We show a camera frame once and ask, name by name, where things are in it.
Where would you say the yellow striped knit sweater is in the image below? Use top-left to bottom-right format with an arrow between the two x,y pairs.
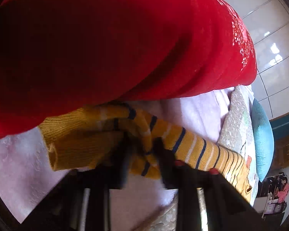
38,104 -> 252,200

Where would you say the cluttered white shelf unit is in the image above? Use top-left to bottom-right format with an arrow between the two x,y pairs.
253,172 -> 289,219

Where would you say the pink fleece blanket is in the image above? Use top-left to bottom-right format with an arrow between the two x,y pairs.
0,88 -> 232,230

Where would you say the patchwork heart bedspread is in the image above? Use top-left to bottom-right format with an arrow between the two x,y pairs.
132,84 -> 260,231

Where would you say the blue knit pillow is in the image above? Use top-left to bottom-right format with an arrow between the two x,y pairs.
251,99 -> 274,182

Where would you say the brown wooden door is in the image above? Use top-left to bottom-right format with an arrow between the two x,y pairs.
271,135 -> 289,170

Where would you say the red patterned quilt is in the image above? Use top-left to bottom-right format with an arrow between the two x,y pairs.
0,0 -> 257,139

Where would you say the white glossy wardrobe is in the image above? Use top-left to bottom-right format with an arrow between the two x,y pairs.
225,0 -> 289,119

